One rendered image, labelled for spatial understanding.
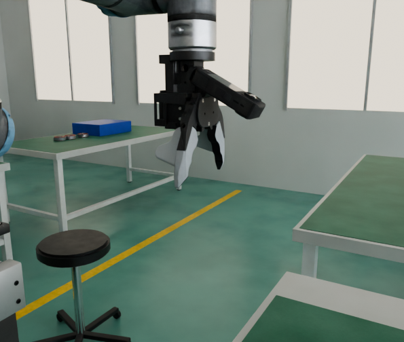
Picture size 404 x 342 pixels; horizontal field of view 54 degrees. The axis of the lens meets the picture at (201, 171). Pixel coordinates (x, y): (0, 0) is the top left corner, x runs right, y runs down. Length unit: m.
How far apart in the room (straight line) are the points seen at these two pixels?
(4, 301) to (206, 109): 0.48
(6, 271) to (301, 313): 0.67
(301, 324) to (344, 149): 3.80
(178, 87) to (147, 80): 5.13
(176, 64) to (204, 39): 0.06
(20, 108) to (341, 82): 5.51
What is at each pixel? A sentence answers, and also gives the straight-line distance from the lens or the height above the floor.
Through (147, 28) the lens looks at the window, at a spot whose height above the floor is 2.00.
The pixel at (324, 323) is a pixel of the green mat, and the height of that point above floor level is 0.75.
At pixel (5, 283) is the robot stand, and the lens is 0.79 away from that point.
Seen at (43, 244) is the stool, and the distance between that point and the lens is 2.03.
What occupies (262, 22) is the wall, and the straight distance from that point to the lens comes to 4.97.
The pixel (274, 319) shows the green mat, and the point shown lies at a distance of 1.03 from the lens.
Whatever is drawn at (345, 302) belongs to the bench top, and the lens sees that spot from 1.14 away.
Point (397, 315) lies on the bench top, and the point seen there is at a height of 0.75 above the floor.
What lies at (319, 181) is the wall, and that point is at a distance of 4.84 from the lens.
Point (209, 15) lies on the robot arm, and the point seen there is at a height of 1.40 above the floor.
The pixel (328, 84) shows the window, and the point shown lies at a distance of 4.69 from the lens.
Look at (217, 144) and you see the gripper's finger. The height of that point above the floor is 1.20.
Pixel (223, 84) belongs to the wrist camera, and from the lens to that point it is 0.59.
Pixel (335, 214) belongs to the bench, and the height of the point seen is 0.75.
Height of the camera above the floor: 1.31
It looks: 13 degrees down
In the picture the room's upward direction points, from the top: straight up
